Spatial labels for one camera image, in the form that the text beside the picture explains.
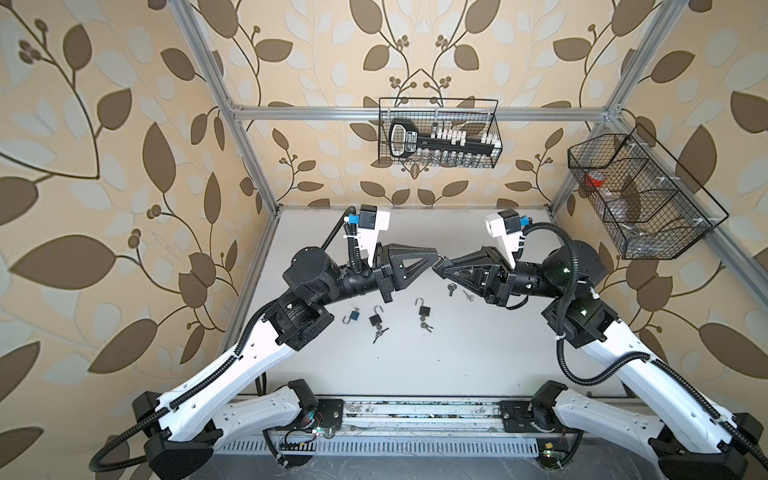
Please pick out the large padlock key bunch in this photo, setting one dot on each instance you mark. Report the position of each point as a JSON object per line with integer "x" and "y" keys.
{"x": 380, "y": 331}

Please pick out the black wire basket back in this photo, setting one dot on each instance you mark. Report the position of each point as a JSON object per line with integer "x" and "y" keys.
{"x": 475, "y": 116}

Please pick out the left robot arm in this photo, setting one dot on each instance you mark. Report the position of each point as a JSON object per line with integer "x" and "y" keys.
{"x": 190, "y": 423}

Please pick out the black wire basket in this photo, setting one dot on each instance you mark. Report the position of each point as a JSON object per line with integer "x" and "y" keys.
{"x": 475, "y": 116}
{"x": 652, "y": 206}

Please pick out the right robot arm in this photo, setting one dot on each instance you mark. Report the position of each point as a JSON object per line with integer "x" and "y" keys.
{"x": 618, "y": 389}

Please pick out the large black padlock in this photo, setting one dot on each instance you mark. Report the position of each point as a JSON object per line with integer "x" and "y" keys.
{"x": 375, "y": 319}

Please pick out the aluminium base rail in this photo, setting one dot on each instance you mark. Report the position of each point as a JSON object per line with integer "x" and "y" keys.
{"x": 456, "y": 427}

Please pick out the black socket holder tool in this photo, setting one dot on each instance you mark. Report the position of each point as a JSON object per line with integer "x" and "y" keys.
{"x": 404, "y": 139}

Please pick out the aluminium frame corner post right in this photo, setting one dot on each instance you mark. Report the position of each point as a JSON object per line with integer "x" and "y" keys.
{"x": 656, "y": 22}

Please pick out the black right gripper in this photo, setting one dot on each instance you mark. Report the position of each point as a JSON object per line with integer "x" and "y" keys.
{"x": 498, "y": 280}

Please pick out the aluminium frame corner post left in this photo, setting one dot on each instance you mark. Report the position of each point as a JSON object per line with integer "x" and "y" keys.
{"x": 184, "y": 16}

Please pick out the aluminium frame corner post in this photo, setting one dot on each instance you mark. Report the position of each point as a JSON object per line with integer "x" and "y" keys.
{"x": 656, "y": 22}
{"x": 184, "y": 16}

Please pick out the small black padlock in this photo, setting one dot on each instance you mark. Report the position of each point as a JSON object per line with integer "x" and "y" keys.
{"x": 440, "y": 265}

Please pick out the red item in basket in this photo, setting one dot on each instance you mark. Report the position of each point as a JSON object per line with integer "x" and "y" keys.
{"x": 595, "y": 179}

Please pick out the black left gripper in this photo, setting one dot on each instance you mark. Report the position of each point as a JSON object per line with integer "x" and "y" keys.
{"x": 386, "y": 280}

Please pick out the black wire basket right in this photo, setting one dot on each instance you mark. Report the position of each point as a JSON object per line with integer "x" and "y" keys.
{"x": 652, "y": 206}

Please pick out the blue padlock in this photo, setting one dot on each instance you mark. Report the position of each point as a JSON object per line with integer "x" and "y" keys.
{"x": 352, "y": 316}

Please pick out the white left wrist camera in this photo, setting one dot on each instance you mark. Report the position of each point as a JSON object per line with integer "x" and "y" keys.
{"x": 362, "y": 229}

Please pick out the medium black padlock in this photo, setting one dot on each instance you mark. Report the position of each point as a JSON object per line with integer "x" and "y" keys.
{"x": 423, "y": 311}

